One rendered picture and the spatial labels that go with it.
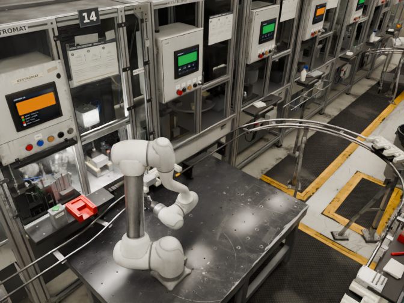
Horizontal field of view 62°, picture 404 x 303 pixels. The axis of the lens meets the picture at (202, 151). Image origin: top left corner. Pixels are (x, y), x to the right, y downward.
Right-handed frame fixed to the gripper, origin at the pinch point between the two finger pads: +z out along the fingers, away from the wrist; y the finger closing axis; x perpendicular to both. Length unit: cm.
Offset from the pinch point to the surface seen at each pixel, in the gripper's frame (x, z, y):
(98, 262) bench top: 43.2, -12.9, -19.9
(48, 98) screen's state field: 36, 17, 78
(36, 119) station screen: 45, 17, 69
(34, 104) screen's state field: 44, 17, 77
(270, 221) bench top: -60, -73, -20
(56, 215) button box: 52, 7, 13
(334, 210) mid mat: -182, -84, -86
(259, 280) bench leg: -43, -80, -63
